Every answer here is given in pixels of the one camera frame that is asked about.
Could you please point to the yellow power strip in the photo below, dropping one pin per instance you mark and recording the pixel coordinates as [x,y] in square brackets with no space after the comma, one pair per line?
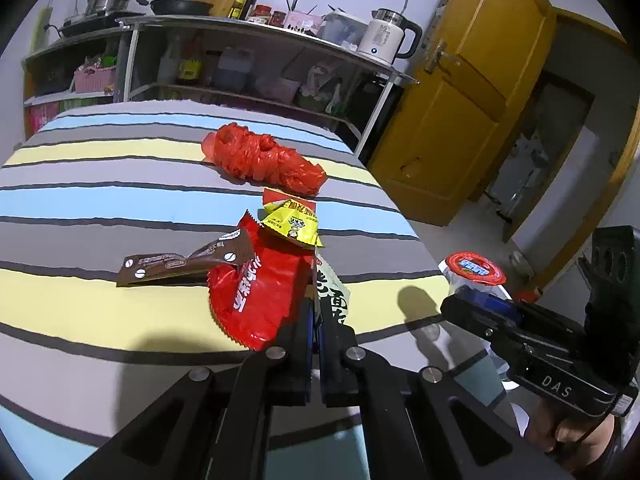
[41,27]

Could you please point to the pink woven basket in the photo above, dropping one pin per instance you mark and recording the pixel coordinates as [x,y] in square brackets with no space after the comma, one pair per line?
[95,80]

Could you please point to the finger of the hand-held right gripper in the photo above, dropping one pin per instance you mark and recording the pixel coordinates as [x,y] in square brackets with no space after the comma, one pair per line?
[492,301]
[465,315]

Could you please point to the low kitchen rack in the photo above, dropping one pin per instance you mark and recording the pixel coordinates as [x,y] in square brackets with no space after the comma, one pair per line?
[65,47]

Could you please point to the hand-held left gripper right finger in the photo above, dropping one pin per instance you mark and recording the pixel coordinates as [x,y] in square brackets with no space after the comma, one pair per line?
[335,360]

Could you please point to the white plastic bottle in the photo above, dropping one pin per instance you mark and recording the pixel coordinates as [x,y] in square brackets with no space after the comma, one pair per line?
[167,65]

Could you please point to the person's right hand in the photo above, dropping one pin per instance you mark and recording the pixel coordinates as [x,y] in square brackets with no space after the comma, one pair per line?
[575,440]

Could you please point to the striped bed sheet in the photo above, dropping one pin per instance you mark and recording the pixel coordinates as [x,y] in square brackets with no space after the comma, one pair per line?
[100,195]

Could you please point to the yellow wooden door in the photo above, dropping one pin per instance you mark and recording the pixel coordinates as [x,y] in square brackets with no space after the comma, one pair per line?
[460,110]

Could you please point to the large red snack packet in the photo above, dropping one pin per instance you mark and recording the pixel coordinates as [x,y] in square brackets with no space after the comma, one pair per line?
[255,300]

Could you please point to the white electric kettle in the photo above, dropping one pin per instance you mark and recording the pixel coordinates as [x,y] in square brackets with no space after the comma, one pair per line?
[382,37]

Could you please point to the red plastic bag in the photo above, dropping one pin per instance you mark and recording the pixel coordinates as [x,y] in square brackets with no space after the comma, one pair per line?
[260,160]

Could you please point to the dark sauce bottle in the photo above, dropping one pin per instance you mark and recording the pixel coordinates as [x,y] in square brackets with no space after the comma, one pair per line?
[252,4]

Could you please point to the clear plastic container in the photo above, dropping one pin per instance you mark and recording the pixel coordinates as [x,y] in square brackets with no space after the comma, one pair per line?
[342,30]

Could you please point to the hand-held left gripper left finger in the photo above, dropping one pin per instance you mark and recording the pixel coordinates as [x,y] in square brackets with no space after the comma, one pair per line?
[297,360]

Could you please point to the yellow label oil bottle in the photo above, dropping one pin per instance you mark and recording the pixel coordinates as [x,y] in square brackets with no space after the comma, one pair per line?
[190,65]

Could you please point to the pink plastic bowl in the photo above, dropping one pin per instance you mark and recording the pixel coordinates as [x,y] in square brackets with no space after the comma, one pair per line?
[277,87]

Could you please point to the bundle of plastic bags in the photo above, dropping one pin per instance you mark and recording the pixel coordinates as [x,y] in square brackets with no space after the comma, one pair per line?
[320,85]

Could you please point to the pink utensil holder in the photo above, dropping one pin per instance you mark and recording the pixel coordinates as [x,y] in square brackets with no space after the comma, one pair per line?
[302,22]

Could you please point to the small red yellow packet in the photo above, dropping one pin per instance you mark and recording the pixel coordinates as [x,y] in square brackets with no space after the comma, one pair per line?
[300,205]

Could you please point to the red sauce jar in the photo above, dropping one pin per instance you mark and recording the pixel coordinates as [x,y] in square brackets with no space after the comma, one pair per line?
[262,14]

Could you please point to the blue plastic jug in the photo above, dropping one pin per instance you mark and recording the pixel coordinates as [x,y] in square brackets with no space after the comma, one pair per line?
[234,67]

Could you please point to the small yellow snack packet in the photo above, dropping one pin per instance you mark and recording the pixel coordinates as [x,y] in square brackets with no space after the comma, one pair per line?
[292,225]

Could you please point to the jelly cup red lid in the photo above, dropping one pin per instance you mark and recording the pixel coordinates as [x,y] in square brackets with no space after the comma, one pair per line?
[475,267]

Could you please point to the black induction cooker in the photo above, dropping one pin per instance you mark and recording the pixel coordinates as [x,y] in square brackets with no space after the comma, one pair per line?
[95,22]

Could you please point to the tall metal kitchen rack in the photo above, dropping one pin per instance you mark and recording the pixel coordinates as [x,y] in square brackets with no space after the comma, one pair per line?
[250,30]

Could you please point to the white snack packet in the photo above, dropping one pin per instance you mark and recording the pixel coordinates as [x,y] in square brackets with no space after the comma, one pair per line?
[332,300]

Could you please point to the brown snack wrapper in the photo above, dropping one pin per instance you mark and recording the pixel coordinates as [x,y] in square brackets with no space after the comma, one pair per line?
[150,267]

